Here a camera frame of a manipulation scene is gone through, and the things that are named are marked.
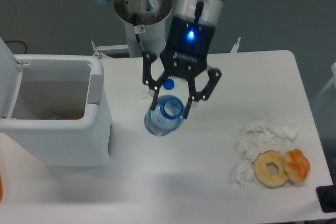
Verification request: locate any small crumpled white tissue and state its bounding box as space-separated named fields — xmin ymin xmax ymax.
xmin=232 ymin=160 xmax=255 ymax=189

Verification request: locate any orange glazed bun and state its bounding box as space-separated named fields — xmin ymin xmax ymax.
xmin=283 ymin=148 xmax=310 ymax=183

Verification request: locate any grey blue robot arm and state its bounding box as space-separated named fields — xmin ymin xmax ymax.
xmin=96 ymin=0 xmax=225 ymax=118

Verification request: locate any clear blue plastic bottle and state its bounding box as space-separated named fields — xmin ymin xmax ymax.
xmin=144 ymin=95 xmax=185 ymax=136

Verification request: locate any orange object at edge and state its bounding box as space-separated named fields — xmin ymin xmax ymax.
xmin=0 ymin=175 xmax=3 ymax=202

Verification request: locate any black device at edge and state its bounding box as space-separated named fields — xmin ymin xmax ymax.
xmin=316 ymin=185 xmax=335 ymax=213

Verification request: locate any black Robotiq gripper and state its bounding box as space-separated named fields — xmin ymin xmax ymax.
xmin=142 ymin=16 xmax=222 ymax=119

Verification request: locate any blue bottle cap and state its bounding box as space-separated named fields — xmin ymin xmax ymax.
xmin=163 ymin=78 xmax=175 ymax=90

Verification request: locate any black cable on pedestal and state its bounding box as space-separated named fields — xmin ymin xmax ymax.
xmin=132 ymin=12 xmax=147 ymax=57

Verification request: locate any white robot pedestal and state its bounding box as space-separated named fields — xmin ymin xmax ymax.
xmin=114 ymin=0 xmax=172 ymax=58

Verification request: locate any white trash can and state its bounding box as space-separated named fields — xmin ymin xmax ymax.
xmin=1 ymin=42 xmax=112 ymax=167

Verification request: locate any plain ring donut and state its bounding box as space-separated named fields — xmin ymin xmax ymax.
xmin=254 ymin=151 xmax=288 ymax=188

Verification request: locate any white frame at right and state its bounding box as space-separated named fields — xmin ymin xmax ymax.
xmin=311 ymin=62 xmax=335 ymax=113

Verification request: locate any white bottle cap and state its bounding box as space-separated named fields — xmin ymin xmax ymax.
xmin=139 ymin=89 xmax=149 ymax=100

